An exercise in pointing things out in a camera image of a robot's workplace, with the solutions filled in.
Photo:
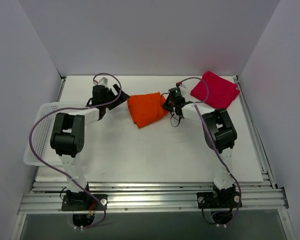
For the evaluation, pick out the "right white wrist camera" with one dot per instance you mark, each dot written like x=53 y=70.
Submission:
x=180 y=85

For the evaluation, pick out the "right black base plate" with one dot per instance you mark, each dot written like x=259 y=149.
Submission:
x=211 y=200

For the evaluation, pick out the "aluminium rail frame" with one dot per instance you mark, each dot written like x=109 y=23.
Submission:
x=152 y=177

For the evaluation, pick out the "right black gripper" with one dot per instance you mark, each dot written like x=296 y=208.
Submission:
x=168 y=102

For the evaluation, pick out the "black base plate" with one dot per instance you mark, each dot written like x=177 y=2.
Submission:
x=211 y=200
x=84 y=202

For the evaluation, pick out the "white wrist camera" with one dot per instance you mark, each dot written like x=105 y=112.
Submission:
x=101 y=82
x=180 y=85

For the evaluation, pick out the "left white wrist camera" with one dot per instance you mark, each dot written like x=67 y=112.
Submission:
x=101 y=82

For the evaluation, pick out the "orange t-shirt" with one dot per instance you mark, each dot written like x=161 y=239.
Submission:
x=146 y=109

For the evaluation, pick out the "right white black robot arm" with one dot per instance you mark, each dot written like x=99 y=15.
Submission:
x=219 y=133

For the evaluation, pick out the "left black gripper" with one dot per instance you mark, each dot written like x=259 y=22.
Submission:
x=114 y=97

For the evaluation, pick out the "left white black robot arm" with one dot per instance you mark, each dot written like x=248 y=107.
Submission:
x=68 y=136

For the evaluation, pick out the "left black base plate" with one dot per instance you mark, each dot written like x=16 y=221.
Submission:
x=84 y=202

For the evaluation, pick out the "folded magenta t-shirt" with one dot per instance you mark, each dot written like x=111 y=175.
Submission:
x=220 y=92

